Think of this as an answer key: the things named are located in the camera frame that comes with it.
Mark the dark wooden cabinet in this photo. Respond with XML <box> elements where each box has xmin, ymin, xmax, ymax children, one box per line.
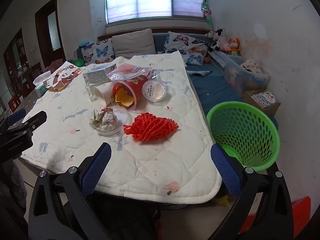
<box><xmin>4</xmin><ymin>29</ymin><xmax>27</xmax><ymax>98</ymax></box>

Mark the grey cushion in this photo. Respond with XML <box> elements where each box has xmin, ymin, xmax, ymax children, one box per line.
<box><xmin>111</xmin><ymin>28</ymin><xmax>155</xmax><ymax>58</ymax></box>

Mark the clear plastic wrapper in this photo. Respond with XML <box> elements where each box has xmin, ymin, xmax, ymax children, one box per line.
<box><xmin>106</xmin><ymin>66</ymin><xmax>160</xmax><ymax>83</ymax></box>

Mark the grey patterned cloth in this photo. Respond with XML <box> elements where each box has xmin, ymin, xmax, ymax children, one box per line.
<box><xmin>208</xmin><ymin>51</ymin><xmax>225</xmax><ymax>68</ymax></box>

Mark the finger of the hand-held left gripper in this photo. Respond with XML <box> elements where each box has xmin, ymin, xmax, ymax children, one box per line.
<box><xmin>22</xmin><ymin>110</ymin><xmax>47</xmax><ymax>133</ymax></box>
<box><xmin>0</xmin><ymin>109</ymin><xmax>27</xmax><ymax>130</ymax></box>

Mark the pinwheel toy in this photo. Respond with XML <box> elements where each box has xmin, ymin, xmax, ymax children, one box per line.
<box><xmin>200</xmin><ymin>2</ymin><xmax>215</xmax><ymax>30</ymax></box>

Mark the pink cloth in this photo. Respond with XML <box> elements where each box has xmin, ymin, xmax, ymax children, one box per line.
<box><xmin>45</xmin><ymin>59</ymin><xmax>64</xmax><ymax>73</ymax></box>

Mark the cow plush toy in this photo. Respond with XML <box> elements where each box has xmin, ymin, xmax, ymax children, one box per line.
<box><xmin>206</xmin><ymin>28</ymin><xmax>227</xmax><ymax>52</ymax></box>

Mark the dark wooden door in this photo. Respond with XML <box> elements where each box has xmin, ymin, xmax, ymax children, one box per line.
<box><xmin>35</xmin><ymin>0</ymin><xmax>67</xmax><ymax>67</ymax></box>

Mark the spotted cloth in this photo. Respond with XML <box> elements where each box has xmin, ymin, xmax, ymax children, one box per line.
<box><xmin>240</xmin><ymin>59</ymin><xmax>263</xmax><ymax>74</ymax></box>

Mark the plastic pudding cup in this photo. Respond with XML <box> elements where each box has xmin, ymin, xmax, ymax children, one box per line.
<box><xmin>142</xmin><ymin>78</ymin><xmax>168</xmax><ymax>102</ymax></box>

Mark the orange fox plush toy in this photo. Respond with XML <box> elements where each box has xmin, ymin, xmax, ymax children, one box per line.
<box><xmin>229</xmin><ymin>38</ymin><xmax>242</xmax><ymax>55</ymax></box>

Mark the foil wrapper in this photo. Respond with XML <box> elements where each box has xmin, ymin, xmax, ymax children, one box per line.
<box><xmin>90</xmin><ymin>107</ymin><xmax>118</xmax><ymax>132</ymax></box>

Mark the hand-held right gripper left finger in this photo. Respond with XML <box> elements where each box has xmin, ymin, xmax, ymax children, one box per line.
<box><xmin>28</xmin><ymin>142</ymin><xmax>112</xmax><ymax>240</ymax></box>

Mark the window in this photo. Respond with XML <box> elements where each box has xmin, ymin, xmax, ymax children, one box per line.
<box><xmin>104</xmin><ymin>0</ymin><xmax>207</xmax><ymax>25</ymax></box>

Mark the white milk carton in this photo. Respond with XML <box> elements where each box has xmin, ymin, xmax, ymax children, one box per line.
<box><xmin>82</xmin><ymin>64</ymin><xmax>117</xmax><ymax>84</ymax></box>

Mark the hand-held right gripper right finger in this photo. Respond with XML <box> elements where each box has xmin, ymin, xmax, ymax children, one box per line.
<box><xmin>210</xmin><ymin>143</ymin><xmax>293</xmax><ymax>240</ymax></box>

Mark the pink snack packet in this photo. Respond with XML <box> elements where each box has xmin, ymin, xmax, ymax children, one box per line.
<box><xmin>114</xmin><ymin>64</ymin><xmax>142</xmax><ymax>78</ymax></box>

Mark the red cartoon paper cup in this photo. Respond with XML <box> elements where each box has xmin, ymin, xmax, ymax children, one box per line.
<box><xmin>111</xmin><ymin>76</ymin><xmax>150</xmax><ymax>112</ymax></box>

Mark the clear storage bin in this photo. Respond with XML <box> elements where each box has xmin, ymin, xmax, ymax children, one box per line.
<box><xmin>224</xmin><ymin>55</ymin><xmax>272</xmax><ymax>95</ymax></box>

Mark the white paper cup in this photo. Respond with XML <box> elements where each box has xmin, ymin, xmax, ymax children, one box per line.
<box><xmin>94</xmin><ymin>82</ymin><xmax>117</xmax><ymax>107</ymax></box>

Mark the green plastic basket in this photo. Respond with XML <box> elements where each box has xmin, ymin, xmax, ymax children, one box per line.
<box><xmin>206</xmin><ymin>101</ymin><xmax>280</xmax><ymax>173</ymax></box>

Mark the clear plastic lid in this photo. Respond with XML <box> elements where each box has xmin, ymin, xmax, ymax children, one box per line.
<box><xmin>94</xmin><ymin>105</ymin><xmax>132</xmax><ymax>137</ymax></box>

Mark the cardboard box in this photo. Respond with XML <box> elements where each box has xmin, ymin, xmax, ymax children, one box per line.
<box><xmin>244</xmin><ymin>90</ymin><xmax>281</xmax><ymax>117</ymax></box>

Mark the white quilted blanket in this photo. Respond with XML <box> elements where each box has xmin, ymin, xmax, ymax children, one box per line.
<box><xmin>20</xmin><ymin>51</ymin><xmax>223</xmax><ymax>204</ymax></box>

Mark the butterfly print pillow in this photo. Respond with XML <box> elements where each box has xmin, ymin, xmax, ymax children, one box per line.
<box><xmin>185</xmin><ymin>39</ymin><xmax>212</xmax><ymax>67</ymax></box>
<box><xmin>92</xmin><ymin>39</ymin><xmax>116</xmax><ymax>64</ymax></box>
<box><xmin>162</xmin><ymin>31</ymin><xmax>198</xmax><ymax>54</ymax></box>
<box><xmin>81</xmin><ymin>45</ymin><xmax>97</xmax><ymax>67</ymax></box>

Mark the red foam fruit net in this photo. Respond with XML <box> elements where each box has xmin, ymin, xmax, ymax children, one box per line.
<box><xmin>123</xmin><ymin>113</ymin><xmax>179</xmax><ymax>143</ymax></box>

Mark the tissue box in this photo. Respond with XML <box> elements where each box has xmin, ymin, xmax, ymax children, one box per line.
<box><xmin>32</xmin><ymin>71</ymin><xmax>52</xmax><ymax>96</ymax></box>

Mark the yellow paper scrap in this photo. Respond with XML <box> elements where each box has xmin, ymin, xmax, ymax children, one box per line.
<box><xmin>216</xmin><ymin>195</ymin><xmax>230</xmax><ymax>207</ymax></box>

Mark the red plastic stool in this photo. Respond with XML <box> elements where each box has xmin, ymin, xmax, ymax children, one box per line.
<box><xmin>240</xmin><ymin>196</ymin><xmax>312</xmax><ymax>240</ymax></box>

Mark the grey star mat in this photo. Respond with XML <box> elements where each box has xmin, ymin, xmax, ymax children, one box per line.
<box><xmin>15</xmin><ymin>89</ymin><xmax>44</xmax><ymax>117</ymax></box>

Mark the wooden chair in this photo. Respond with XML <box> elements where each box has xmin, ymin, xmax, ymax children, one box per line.
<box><xmin>24</xmin><ymin>62</ymin><xmax>42</xmax><ymax>94</ymax></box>

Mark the cartoon printed box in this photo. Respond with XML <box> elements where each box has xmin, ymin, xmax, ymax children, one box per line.
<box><xmin>46</xmin><ymin>64</ymin><xmax>84</xmax><ymax>93</ymax></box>

